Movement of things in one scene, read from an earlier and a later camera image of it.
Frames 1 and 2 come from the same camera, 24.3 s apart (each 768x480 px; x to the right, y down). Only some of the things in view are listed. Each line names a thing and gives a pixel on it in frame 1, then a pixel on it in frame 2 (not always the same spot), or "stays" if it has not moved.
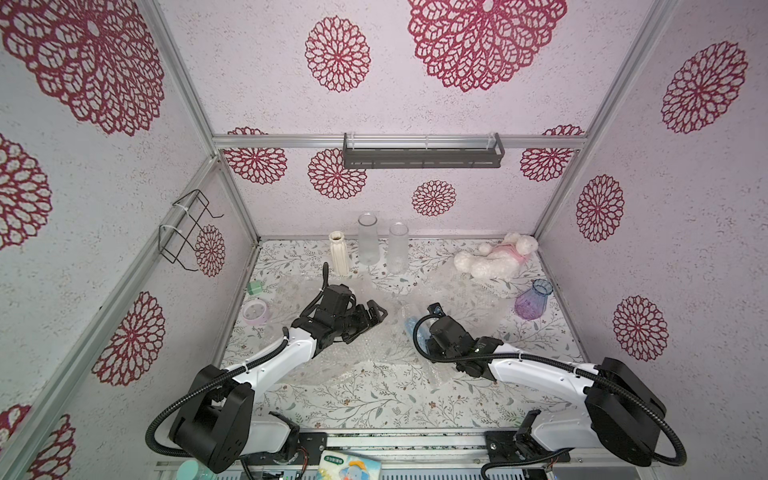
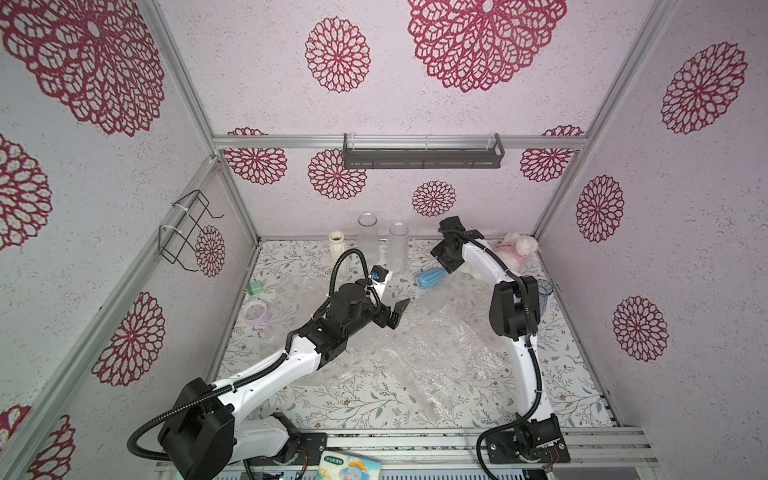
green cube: [255, 287] stays
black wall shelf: [422, 157] stays
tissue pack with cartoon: [341, 466] stays
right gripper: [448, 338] to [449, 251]
